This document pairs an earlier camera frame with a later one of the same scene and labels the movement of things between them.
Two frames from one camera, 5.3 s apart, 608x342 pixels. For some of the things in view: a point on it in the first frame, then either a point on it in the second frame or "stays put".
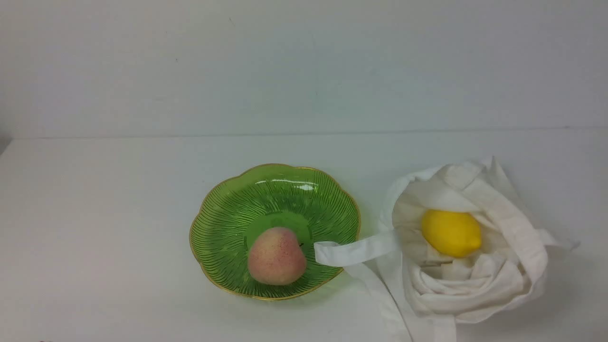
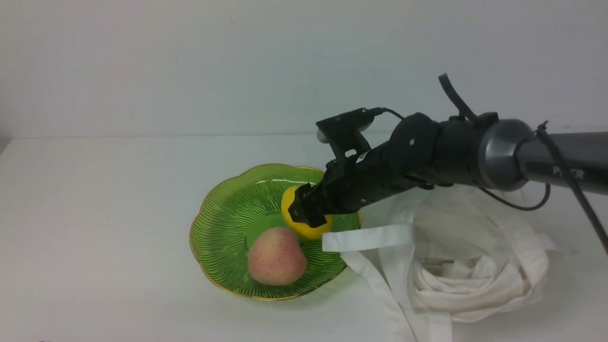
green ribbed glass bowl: [313, 205] stays put
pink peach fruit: [277, 258] stays put
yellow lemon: [454, 233] to [299, 227]
